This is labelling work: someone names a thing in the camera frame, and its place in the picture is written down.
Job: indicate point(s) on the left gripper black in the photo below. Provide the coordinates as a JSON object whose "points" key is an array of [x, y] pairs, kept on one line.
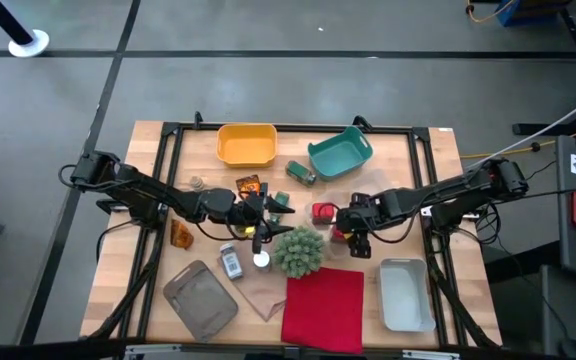
{"points": [[220, 205]]}

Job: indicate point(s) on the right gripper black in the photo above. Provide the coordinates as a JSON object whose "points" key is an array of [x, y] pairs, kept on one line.
{"points": [[363, 220]]}

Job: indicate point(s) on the green spice jar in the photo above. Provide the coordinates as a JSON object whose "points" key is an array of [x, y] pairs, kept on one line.
{"points": [[282, 198], [299, 172]]}

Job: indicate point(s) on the white-lid labelled spice jar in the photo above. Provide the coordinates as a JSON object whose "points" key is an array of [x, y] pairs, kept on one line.
{"points": [[261, 260], [231, 262]]}

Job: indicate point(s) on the brown orange spice packet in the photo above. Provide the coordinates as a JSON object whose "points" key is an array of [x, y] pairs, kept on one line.
{"points": [[245, 184]]}

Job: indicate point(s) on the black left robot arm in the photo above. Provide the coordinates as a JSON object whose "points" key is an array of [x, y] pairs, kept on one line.
{"points": [[133, 187]]}

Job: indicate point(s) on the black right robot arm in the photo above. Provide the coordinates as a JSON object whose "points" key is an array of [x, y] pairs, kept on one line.
{"points": [[448, 190]]}

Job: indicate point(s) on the clear plastic container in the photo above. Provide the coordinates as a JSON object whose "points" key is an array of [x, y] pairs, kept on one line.
{"points": [[335, 248], [378, 182]]}

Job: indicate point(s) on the green artificial potted plant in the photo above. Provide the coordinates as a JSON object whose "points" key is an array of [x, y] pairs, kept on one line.
{"points": [[298, 252]]}

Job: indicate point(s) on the light grey plastic bin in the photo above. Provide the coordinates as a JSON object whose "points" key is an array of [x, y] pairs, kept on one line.
{"points": [[405, 300]]}

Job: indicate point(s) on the beige cloth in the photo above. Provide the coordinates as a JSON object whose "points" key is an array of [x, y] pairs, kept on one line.
{"points": [[263, 292]]}

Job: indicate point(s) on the red cloth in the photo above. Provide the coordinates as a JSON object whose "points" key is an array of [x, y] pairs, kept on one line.
{"points": [[323, 310]]}

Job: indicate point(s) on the yellow plastic bin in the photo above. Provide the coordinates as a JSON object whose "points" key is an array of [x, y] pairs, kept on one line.
{"points": [[246, 147]]}

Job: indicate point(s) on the teal plastic bin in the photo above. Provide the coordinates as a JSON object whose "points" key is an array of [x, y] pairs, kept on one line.
{"points": [[340, 157]]}

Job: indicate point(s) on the amber spice packet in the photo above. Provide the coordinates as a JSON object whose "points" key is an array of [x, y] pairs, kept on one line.
{"points": [[181, 235]]}

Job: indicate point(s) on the woven basket on left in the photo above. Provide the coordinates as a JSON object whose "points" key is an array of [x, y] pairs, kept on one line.
{"points": [[200, 302]]}

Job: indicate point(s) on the black computer mouse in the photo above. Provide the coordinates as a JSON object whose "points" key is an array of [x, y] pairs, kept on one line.
{"points": [[573, 350]]}

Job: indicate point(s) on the blue box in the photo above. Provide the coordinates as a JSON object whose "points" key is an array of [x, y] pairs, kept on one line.
{"points": [[523, 12]]}

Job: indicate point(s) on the black pole white base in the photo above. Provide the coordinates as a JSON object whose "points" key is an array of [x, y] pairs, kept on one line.
{"points": [[28, 44]]}

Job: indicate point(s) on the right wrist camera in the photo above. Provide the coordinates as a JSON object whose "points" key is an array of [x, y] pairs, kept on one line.
{"points": [[359, 200]]}

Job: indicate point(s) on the black aluminium table frame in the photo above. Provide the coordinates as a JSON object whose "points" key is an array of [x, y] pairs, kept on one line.
{"points": [[293, 128]]}

